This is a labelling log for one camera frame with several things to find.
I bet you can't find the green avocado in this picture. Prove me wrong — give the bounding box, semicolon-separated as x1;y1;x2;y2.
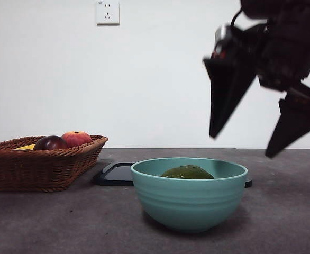
160;165;215;180

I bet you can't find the teal ribbed bowl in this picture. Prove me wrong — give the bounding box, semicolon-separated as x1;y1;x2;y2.
130;157;249;233

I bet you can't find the black rectangular tray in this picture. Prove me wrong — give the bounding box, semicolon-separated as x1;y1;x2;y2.
93;162;253;188

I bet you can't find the red apple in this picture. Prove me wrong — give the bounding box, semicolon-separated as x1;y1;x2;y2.
61;131;92;148

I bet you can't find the dark purple plum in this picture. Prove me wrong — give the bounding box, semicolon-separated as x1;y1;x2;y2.
33;135;68;151

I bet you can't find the brown wicker basket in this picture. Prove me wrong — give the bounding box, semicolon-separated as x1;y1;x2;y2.
0;135;109;193

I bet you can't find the yellow fruit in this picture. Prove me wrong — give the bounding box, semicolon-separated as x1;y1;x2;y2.
13;144;36;151

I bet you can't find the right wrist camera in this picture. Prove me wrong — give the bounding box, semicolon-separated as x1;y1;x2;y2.
212;23;234;60

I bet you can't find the white wall socket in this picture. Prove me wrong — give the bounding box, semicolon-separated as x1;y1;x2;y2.
96;0;120;26

